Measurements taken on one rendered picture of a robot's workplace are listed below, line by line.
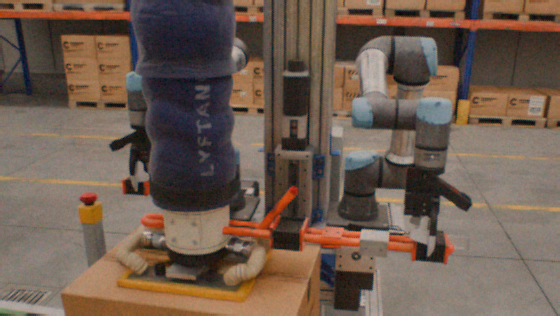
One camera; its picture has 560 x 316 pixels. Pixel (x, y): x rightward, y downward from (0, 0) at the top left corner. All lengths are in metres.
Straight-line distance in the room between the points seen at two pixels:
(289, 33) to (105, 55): 7.62
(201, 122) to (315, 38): 0.79
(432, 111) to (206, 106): 0.50
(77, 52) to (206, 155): 8.45
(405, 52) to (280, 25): 0.51
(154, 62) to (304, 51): 0.81
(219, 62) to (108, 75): 8.24
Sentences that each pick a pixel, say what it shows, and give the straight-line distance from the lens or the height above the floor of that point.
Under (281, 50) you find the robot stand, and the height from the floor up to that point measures 1.60.
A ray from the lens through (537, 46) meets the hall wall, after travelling 10.14.
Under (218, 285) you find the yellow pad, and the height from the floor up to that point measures 1.10.
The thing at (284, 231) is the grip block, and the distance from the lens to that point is 1.24.
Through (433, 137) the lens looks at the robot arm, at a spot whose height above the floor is 1.49.
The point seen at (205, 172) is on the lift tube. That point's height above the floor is 1.38.
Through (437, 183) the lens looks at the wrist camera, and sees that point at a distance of 1.20.
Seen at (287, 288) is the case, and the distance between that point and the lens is 1.31.
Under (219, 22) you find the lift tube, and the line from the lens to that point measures 1.16.
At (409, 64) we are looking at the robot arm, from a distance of 1.58.
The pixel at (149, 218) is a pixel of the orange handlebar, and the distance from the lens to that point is 1.42.
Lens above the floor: 1.75
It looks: 21 degrees down
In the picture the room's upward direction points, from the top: 1 degrees clockwise
